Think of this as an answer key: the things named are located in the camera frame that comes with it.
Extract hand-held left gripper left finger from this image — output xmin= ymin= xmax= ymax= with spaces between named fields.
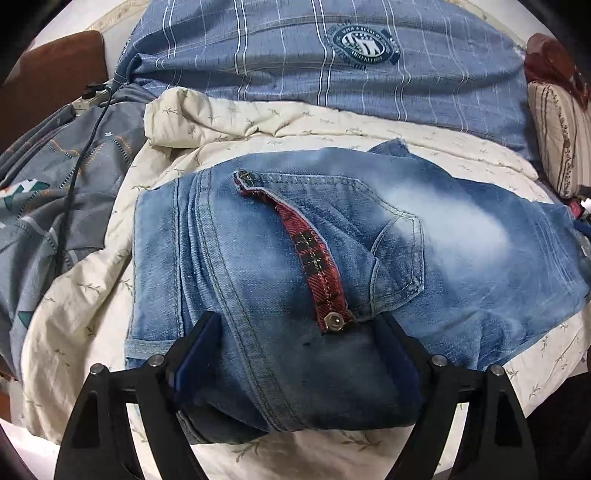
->
xmin=53 ymin=311 xmax=222 ymax=480

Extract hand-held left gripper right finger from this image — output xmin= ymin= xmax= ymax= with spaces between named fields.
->
xmin=374 ymin=314 xmax=541 ymax=480

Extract blue denim pants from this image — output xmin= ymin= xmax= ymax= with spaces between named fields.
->
xmin=124 ymin=140 xmax=591 ymax=446

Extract cream leaf-print blanket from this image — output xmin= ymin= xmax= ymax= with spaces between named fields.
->
xmin=21 ymin=88 xmax=587 ymax=480

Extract grey patterned quilt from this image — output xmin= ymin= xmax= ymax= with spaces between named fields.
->
xmin=0 ymin=83 xmax=155 ymax=384

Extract beige striped pillow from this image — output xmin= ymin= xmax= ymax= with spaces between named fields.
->
xmin=526 ymin=80 xmax=591 ymax=199

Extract white power strip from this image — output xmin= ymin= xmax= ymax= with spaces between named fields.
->
xmin=71 ymin=88 xmax=112 ymax=112

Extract blue plaid pillow with emblem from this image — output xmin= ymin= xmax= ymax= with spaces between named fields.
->
xmin=113 ymin=0 xmax=541 ymax=162

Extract brown headboard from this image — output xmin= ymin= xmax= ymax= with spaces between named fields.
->
xmin=0 ymin=30 xmax=105 ymax=153

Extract dark red cushion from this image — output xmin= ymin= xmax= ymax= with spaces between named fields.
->
xmin=525 ymin=32 xmax=589 ymax=100

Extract black cable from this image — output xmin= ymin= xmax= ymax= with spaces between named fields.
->
xmin=54 ymin=83 xmax=114 ymax=273

